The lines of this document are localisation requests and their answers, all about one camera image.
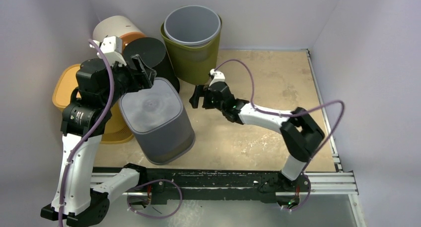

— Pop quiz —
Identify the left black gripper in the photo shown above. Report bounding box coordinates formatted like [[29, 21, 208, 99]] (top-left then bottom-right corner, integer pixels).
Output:
[[103, 55, 155, 107]]

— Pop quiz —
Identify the black round waste bin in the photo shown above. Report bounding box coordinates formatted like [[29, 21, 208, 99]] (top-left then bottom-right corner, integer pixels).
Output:
[[123, 37, 180, 92]]

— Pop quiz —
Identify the dark grey mesh waste bin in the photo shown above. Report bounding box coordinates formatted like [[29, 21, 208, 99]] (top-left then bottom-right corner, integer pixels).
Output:
[[119, 77, 196, 165]]

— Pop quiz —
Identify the yellow ribbed waste bin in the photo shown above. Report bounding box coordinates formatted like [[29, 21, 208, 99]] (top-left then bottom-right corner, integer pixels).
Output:
[[52, 64, 134, 145]]

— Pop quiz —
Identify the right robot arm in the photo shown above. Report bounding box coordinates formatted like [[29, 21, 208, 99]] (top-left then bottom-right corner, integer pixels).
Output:
[[189, 81, 325, 191]]

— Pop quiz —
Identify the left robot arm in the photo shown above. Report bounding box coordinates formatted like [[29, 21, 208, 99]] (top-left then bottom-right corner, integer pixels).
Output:
[[40, 54, 156, 227]]

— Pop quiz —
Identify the olive green waste bin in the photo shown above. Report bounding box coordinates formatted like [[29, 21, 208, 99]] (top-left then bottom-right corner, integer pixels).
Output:
[[161, 24, 221, 85]]

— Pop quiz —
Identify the multicolour round drawer cabinet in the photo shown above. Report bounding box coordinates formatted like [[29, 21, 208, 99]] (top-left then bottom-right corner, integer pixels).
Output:
[[92, 15, 147, 50]]

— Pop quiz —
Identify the light grey round bin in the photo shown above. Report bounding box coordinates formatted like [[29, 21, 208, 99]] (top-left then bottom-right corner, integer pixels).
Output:
[[163, 5, 222, 47]]

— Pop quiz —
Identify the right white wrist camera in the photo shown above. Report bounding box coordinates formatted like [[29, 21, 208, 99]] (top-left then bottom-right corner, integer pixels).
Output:
[[208, 69, 225, 86]]

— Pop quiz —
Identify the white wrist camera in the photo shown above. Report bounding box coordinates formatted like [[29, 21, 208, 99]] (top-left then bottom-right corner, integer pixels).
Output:
[[208, 69, 225, 86], [89, 36, 127, 67]]

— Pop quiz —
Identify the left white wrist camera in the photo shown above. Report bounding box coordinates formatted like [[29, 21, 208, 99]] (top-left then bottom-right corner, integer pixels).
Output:
[[89, 36, 127, 67]]

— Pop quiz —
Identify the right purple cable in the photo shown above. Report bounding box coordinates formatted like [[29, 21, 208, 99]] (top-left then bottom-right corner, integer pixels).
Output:
[[210, 59, 346, 213]]

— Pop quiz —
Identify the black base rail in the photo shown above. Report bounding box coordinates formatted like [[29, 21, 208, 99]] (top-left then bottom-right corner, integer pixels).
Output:
[[93, 163, 313, 207]]

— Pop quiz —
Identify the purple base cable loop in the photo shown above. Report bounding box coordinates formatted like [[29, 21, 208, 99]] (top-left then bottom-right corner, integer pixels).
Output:
[[126, 179, 183, 220]]

